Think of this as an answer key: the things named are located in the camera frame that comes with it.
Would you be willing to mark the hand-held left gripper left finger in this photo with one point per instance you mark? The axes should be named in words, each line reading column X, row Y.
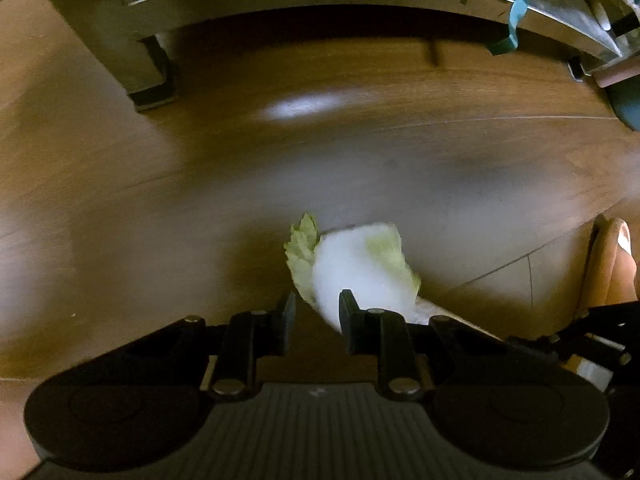
column 286, row 322

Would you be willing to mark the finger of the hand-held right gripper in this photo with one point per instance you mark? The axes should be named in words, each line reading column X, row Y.
column 595, row 340

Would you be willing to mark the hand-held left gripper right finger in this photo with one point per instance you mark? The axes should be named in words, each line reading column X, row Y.
column 350, row 322

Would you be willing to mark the napa cabbage piece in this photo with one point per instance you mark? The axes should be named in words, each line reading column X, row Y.
column 350, row 265

